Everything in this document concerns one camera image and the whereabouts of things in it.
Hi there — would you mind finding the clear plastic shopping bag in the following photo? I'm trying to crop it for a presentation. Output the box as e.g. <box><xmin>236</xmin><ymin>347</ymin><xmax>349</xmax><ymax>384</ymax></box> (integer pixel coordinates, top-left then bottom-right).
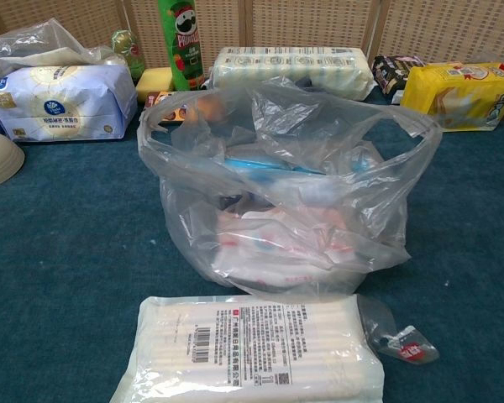
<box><xmin>136</xmin><ymin>77</ymin><xmax>442</xmax><ymax>306</ymax></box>

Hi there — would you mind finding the beige bowl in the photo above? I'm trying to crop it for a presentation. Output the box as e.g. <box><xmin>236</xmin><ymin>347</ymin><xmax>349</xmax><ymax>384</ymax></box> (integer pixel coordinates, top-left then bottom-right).
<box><xmin>0</xmin><ymin>128</ymin><xmax>26</xmax><ymax>192</ymax></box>

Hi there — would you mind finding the teal table cloth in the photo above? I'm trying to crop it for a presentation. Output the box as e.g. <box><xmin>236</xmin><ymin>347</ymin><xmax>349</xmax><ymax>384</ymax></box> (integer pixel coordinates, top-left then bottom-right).
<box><xmin>0</xmin><ymin>66</ymin><xmax>504</xmax><ymax>403</ymax></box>

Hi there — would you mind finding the wicker folding screen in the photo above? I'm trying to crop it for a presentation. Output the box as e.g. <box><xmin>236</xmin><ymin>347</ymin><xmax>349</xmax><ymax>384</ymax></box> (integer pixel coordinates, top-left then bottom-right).
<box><xmin>0</xmin><ymin>0</ymin><xmax>504</xmax><ymax>71</ymax></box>

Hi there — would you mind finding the long white paper cup pack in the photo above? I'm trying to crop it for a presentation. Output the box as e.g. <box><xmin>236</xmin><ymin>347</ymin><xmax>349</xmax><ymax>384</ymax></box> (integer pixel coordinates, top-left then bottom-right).
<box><xmin>212</xmin><ymin>45</ymin><xmax>375</xmax><ymax>102</ymax></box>

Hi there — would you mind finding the black snack pack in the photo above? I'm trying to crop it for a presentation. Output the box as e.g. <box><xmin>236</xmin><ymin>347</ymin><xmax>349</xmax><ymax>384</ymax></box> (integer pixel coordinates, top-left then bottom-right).
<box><xmin>371</xmin><ymin>54</ymin><xmax>425</xmax><ymax>106</ymax></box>

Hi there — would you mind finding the white tissue pack blue logo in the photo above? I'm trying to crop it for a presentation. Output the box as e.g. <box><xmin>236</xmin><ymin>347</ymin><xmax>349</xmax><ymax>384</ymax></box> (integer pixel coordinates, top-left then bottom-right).
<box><xmin>0</xmin><ymin>65</ymin><xmax>139</xmax><ymax>144</ymax></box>

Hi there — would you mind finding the small grey red-label sachet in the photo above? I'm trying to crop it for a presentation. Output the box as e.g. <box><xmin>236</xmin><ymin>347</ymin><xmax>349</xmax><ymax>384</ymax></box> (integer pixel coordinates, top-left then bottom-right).
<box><xmin>358</xmin><ymin>295</ymin><xmax>441</xmax><ymax>363</ymax></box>

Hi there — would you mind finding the green Pringles can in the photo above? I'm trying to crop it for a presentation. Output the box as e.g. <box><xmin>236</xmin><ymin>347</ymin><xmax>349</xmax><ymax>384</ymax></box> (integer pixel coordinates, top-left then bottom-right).
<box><xmin>157</xmin><ymin>0</ymin><xmax>206</xmax><ymax>92</ymax></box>

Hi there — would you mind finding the crumpled clear bag with items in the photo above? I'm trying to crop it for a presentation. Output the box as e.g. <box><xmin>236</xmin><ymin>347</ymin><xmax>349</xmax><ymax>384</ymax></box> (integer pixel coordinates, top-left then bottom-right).
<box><xmin>0</xmin><ymin>17</ymin><xmax>127</xmax><ymax>83</ymax></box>

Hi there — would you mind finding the white pink wipes pack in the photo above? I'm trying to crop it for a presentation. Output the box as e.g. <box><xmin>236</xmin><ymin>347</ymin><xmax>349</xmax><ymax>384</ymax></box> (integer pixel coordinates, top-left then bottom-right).
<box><xmin>216</xmin><ymin>205</ymin><xmax>362</xmax><ymax>290</ymax></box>

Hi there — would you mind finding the yellow wafer pack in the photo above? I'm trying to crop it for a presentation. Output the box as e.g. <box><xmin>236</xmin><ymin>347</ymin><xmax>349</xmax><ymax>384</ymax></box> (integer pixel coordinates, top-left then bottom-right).
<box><xmin>400</xmin><ymin>61</ymin><xmax>504</xmax><ymax>133</ymax></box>

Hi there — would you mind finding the brown chocolate biscuit box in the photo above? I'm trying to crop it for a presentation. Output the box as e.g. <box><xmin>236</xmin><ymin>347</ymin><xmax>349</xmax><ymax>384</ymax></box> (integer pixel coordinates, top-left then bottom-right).
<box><xmin>146</xmin><ymin>91</ymin><xmax>186</xmax><ymax>125</ymax></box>

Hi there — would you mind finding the yellow sponge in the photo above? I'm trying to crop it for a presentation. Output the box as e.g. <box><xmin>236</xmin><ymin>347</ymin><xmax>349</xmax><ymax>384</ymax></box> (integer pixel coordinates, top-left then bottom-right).
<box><xmin>134</xmin><ymin>69</ymin><xmax>176</xmax><ymax>104</ymax></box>

